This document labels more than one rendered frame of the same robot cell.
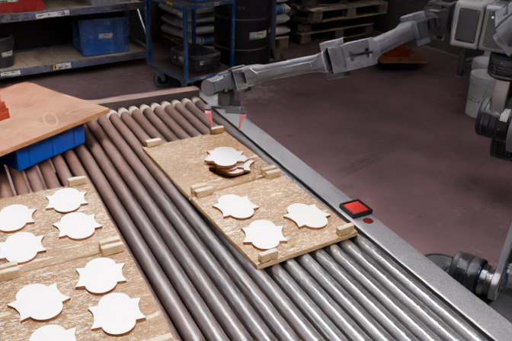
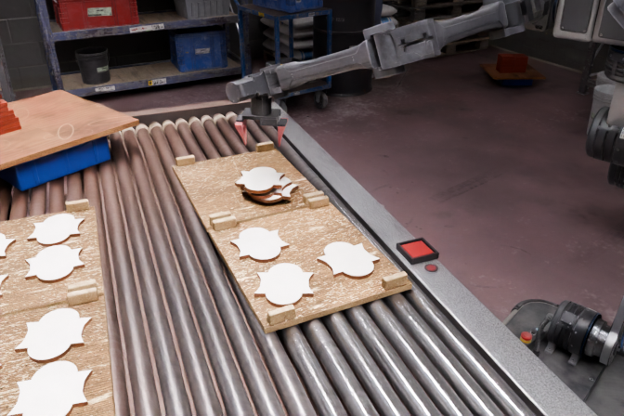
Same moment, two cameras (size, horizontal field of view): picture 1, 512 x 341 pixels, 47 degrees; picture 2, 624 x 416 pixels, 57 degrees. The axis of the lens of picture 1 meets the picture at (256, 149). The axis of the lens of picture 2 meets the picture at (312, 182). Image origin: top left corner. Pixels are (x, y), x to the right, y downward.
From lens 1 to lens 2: 0.52 m
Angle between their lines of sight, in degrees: 7
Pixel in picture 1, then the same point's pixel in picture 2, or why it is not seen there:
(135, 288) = (92, 354)
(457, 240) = (568, 281)
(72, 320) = not seen: outside the picture
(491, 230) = (611, 270)
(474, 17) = not seen: outside the picture
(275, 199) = (313, 234)
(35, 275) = not seen: outside the picture
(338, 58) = (386, 49)
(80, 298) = (16, 366)
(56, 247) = (18, 291)
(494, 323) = not seen: outside the picture
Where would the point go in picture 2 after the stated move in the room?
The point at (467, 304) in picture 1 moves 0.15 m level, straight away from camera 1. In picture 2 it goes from (556, 404) to (573, 352)
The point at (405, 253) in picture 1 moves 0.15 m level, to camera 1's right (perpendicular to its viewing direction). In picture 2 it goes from (475, 318) to (550, 324)
